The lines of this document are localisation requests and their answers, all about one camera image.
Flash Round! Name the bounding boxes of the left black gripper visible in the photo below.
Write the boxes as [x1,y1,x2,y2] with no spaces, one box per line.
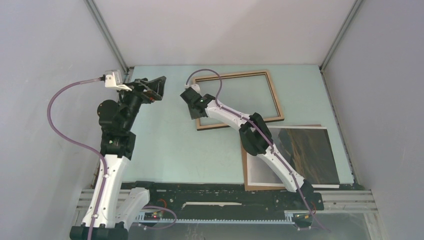
[115,76,165,132]

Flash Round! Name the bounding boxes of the wooden picture frame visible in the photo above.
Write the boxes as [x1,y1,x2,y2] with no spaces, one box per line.
[190,70,285,123]

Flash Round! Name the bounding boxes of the brown cardboard backing board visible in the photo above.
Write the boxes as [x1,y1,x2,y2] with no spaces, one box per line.
[240,124,332,192]

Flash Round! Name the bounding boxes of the photo print sheet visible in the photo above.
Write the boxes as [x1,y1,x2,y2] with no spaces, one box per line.
[246,125,341,189]

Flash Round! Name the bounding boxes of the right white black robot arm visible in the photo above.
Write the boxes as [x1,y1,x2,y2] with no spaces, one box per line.
[180,87,314,215]

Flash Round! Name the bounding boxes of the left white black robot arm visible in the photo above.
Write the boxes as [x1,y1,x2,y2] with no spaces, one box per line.
[69,76,167,240]

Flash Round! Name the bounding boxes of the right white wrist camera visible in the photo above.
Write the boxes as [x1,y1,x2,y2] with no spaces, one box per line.
[185,84,201,94]

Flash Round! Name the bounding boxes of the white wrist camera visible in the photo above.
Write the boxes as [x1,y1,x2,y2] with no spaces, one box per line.
[185,84,201,94]
[104,69,133,92]

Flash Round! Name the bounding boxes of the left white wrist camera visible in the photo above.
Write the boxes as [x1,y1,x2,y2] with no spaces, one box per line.
[104,69,133,92]

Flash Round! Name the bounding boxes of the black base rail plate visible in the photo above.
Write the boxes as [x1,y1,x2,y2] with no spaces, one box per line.
[120,181,324,222]

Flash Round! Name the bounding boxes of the left corner aluminium post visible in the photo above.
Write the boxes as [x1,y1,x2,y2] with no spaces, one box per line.
[83,0,129,74]

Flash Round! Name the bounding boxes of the corner aluminium post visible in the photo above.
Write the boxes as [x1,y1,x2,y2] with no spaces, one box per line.
[319,0,365,73]
[83,0,129,74]

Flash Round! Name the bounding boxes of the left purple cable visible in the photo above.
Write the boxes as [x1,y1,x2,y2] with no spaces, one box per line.
[46,77,110,240]

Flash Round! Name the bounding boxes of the purple cable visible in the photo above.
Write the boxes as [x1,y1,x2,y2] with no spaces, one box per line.
[185,68,330,232]
[46,77,110,240]

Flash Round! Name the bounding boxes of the white cable duct strip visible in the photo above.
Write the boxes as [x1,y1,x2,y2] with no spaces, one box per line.
[134,212,294,225]

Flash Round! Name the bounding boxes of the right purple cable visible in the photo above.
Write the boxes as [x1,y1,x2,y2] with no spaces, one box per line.
[185,68,330,232]

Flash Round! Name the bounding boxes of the right corner aluminium post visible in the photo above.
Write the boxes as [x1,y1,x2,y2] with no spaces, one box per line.
[319,0,365,73]

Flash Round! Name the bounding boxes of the aluminium frame rails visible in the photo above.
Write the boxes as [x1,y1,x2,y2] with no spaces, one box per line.
[76,188,379,215]

